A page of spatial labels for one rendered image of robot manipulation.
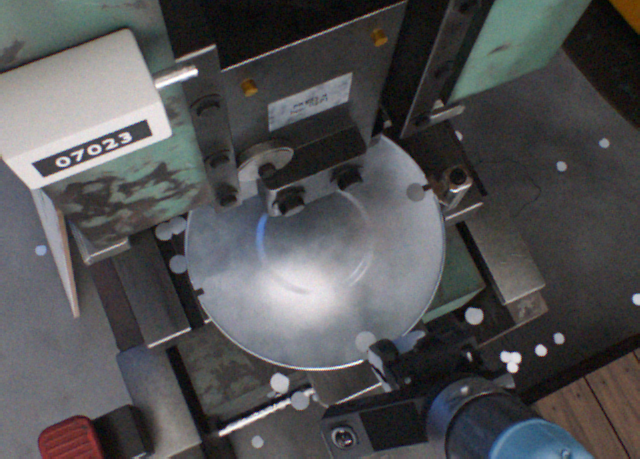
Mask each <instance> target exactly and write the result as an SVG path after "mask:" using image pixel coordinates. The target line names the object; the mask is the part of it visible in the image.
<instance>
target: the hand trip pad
mask: <svg viewBox="0 0 640 459"><path fill-rule="evenodd" d="M37 445H38V450H39V453H40V455H41V458H42V459H106V458H105V455H104V452H103V449H102V447H101V444H100V440H99V437H98V435H97V432H96V429H95V426H94V424H93V422H92V421H91V419H90V418H88V417H87V416H84V415H75V416H72V417H69V418H67V419H65V420H63V421H60V422H58V423H56V424H52V425H50V426H48V427H46V428H45V429H43V430H42V431H41V433H40V434H39V436H38V441H37Z"/></svg>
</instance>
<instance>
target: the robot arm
mask: <svg viewBox="0 0 640 459"><path fill-rule="evenodd" d="M452 330H455V331H458V332H459V333H461V334H462V335H461V336H458V335H455V334H454V333H451V334H449V335H447V336H445V337H443V335H444V334H446V333H448V332H450V331H452ZM416 343H417V344H418V347H416V348H413V346H414V345H415V344H416ZM475 350H476V352H475ZM476 353H477V354H476ZM477 355H478V357H477ZM478 358H479V359H478ZM368 360H369V362H370V364H372V365H371V366H372V369H373V371H374V372H375V374H376V376H377V377H378V379H379V381H380V383H381V384H382V386H383V389H384V390H385V392H386V393H382V394H378V395H373V396H369V397H365V398H360V399H356V400H352V401H347V402H343V403H338V404H333V405H329V406H328V407H327V409H326V411H325V412H324V414H323V416H322V418H321V420H320V422H319V426H320V428H321V430H322V433H323V435H324V437H325V440H326V442H327V445H328V448H329V450H330V452H331V454H332V456H333V458H334V459H352V458H357V457H362V456H367V455H372V454H377V453H382V452H387V451H392V450H398V449H403V448H408V447H413V446H418V445H423V444H428V442H430V445H431V447H432V448H433V450H434V452H435V453H436V454H437V455H438V456H439V457H440V458H441V459H594V457H593V456H592V455H591V454H590V453H588V452H587V451H586V449H585V448H584V447H583V446H582V445H580V444H579V443H578V442H577V441H576V439H575V438H574V437H573V436H572V435H571V434H570V433H568V432H567V431H566V430H564V429H563V428H562V427H560V426H559V425H557V424H555V423H553V422H551V421H549V420H546V419H545V418H543V417H542V416H540V415H539V414H538V413H536V412H535V411H533V410H532V409H530V408H529V407H528V406H526V405H525V404H523V403H522V400H521V398H520V396H519V394H518V392H517V390H516V387H515V382H514V378H512V376H511V373H510V371H509V370H507V369H506V368H504V367H503V366H502V367H501V368H499V369H497V370H495V371H493V372H492V371H491V370H489V369H488V367H487V364H486V362H485V359H484V357H483V354H482V353H481V352H480V350H479V347H478V345H477V342H476V340H475V337H474V336H473V335H472V334H470V333H468V332H467V331H465V330H463V329H462V327H460V326H459V325H456V324H454V323H453V322H450V323H448V324H446V325H444V326H442V327H440V329H438V330H436V331H434V332H432V333H430V334H428V335H426V336H425V333H424V332H422V331H416V332H413V333H410V334H408V335H405V336H403V337H400V338H397V339H394V340H392V341H390V340H388V339H382V340H379V341H377V342H375V343H373V344H371V345H370V346H369V350H368ZM479 360H480V362H479ZM477 362H479V363H477ZM475 363H477V364H475ZM474 364H475V365H474Z"/></svg>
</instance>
